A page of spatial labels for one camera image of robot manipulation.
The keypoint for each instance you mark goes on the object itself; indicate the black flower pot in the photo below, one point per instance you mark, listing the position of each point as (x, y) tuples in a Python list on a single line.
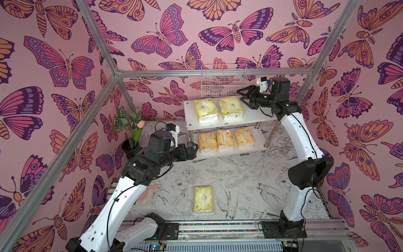
[(129, 151)]

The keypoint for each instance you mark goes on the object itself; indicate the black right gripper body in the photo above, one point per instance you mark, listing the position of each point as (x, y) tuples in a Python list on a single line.
[(252, 96)]

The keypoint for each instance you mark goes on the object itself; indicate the artificial tulip plant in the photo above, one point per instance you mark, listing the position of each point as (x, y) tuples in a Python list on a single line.
[(133, 121)]

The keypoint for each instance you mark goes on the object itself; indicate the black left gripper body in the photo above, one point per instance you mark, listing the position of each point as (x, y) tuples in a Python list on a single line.
[(190, 150)]

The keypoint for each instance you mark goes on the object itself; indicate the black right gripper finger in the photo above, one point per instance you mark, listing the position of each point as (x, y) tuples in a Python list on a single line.
[(248, 93), (251, 103)]

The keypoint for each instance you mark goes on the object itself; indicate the green tissue pack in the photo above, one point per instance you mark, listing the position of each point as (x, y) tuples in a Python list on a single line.
[(230, 108), (206, 110), (203, 199)]

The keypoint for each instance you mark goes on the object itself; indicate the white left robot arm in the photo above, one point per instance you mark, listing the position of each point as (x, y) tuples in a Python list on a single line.
[(107, 208)]

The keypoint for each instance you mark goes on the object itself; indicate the white wire basket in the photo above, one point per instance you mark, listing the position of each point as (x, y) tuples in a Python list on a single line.
[(222, 80)]

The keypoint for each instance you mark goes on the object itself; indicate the orange tissue pack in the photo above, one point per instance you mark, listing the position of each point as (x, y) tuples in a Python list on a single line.
[(225, 140), (244, 138), (207, 142)]

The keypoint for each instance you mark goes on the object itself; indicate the pink dustpan brush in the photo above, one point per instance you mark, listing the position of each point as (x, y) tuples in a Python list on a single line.
[(149, 190)]

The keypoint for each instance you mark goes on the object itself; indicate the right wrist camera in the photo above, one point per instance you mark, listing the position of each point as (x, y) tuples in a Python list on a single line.
[(264, 84)]

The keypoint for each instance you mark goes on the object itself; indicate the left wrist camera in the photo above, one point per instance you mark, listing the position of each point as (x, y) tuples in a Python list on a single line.
[(174, 130)]

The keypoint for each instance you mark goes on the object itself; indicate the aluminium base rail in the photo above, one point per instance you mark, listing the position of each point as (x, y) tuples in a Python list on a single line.
[(323, 235)]

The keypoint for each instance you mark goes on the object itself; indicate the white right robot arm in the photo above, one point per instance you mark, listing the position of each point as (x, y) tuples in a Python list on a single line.
[(313, 165)]

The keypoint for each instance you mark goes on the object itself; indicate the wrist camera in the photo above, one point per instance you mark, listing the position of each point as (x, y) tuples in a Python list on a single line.
[(264, 84), (174, 130)]

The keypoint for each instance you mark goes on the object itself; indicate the aluminium frame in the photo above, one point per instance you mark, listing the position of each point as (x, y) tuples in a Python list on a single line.
[(27, 211)]

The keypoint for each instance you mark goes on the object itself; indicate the white two-tier shelf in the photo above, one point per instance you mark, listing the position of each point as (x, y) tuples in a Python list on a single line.
[(252, 119)]

